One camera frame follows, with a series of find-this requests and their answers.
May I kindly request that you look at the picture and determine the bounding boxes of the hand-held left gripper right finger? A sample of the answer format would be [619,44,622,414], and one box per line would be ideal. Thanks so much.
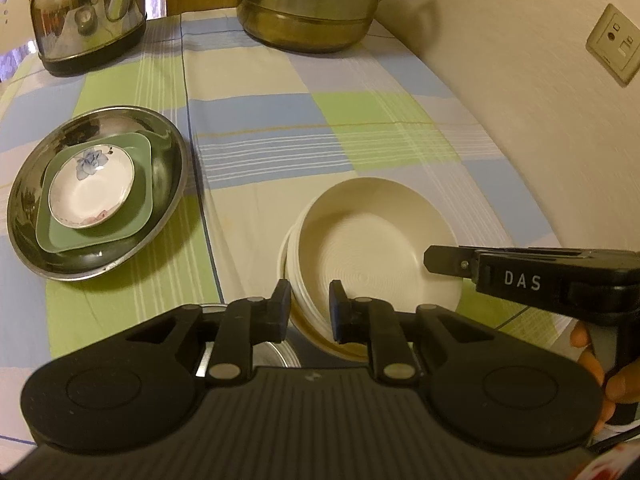
[327,280,496,386]

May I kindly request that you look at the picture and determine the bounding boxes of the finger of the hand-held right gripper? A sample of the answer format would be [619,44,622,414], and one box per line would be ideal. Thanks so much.
[423,245,483,281]

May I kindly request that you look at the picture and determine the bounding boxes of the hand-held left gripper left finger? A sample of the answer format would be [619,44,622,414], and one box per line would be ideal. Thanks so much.
[125,279,292,386]

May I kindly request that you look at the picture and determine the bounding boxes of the white ceramic bowl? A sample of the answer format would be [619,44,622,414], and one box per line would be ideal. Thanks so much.
[277,225,373,362]

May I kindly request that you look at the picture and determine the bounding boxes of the stainless steel bowl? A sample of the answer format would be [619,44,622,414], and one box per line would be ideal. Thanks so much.
[197,302,302,370]

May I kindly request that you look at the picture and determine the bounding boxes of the cream plastic bowl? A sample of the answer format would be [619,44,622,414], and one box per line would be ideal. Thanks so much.
[286,177,463,356]

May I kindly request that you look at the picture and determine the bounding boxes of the green square plate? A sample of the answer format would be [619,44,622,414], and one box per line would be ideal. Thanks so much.
[36,131,152,253]

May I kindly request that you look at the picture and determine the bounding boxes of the large stainless steel basin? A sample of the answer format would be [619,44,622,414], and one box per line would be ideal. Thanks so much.
[6,106,188,281]

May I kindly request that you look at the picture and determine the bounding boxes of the small floral white dish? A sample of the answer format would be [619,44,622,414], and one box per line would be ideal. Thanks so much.
[48,143,136,229]

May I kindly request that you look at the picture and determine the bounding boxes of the person's right hand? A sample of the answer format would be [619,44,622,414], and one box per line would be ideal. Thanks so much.
[569,320,640,436]

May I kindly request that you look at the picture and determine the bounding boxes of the checked pastel tablecloth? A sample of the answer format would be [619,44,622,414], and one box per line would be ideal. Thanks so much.
[0,10,566,461]

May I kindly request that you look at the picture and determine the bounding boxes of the red white package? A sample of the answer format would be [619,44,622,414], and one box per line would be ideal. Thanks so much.
[575,437,640,480]

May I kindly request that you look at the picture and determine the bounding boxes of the stainless steel steamer pot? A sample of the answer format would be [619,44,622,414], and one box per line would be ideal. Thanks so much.
[210,0,425,54]

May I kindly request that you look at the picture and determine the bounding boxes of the stainless steel kettle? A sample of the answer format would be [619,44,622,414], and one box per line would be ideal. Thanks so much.
[30,0,148,78]

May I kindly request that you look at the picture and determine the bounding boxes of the white wooden chair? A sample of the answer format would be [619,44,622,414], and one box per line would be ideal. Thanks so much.
[0,0,40,57]

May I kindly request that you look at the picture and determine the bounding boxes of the wall power socket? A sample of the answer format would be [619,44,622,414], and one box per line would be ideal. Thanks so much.
[586,4,640,87]

